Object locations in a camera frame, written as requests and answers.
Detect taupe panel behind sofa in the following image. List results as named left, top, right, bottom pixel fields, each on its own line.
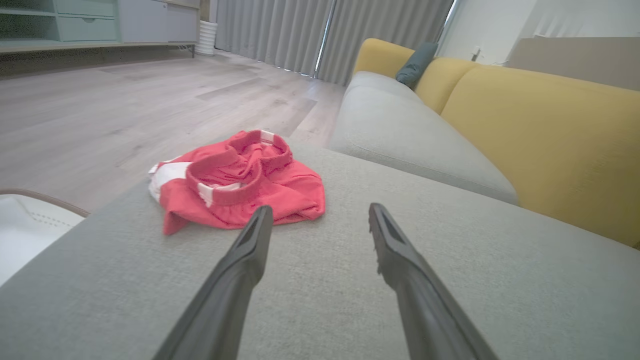
left=504, top=35, right=640, bottom=92

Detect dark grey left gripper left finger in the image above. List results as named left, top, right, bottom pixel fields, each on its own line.
left=152, top=205, right=274, bottom=360

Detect red shorts with white stripe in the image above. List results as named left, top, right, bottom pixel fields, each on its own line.
left=148, top=129, right=327, bottom=237

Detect teal throw pillow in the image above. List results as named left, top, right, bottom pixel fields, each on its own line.
left=395, top=42, right=440, bottom=91

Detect pale green TV cabinet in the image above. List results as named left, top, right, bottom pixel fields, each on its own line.
left=0, top=0, right=201, bottom=56

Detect large yellow sofa back cushion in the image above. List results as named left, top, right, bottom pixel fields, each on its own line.
left=440, top=65, right=640, bottom=250

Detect white ribbed vase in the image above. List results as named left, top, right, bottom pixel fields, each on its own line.
left=194, top=20, right=219, bottom=57

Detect white laundry basket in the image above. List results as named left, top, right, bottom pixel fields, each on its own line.
left=0, top=188, right=91, bottom=289

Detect grey curtain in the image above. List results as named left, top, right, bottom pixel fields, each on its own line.
left=214, top=0, right=334, bottom=76
left=317, top=0, right=456, bottom=86

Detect large grey sofa seat cushion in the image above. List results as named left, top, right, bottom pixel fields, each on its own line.
left=0, top=137, right=640, bottom=360

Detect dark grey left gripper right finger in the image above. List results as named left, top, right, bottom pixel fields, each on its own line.
left=368, top=202, right=500, bottom=360

